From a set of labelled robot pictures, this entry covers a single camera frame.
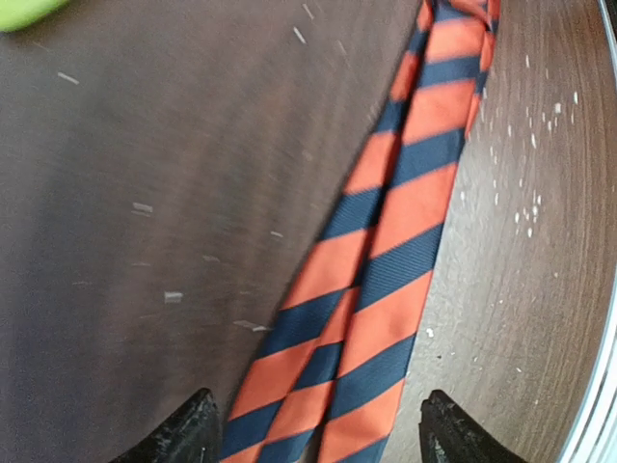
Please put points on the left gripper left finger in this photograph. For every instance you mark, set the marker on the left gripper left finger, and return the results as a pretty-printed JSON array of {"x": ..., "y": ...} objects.
[{"x": 192, "y": 433}]

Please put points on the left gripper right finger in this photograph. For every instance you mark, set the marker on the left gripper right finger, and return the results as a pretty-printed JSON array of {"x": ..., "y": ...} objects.
[{"x": 448, "y": 434}]

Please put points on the red navy striped tie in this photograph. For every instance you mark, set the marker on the red navy striped tie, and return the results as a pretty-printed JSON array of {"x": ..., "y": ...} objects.
[{"x": 337, "y": 356}]

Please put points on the green plate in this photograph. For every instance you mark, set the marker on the green plate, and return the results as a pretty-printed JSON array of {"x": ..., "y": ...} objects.
[{"x": 16, "y": 15}]

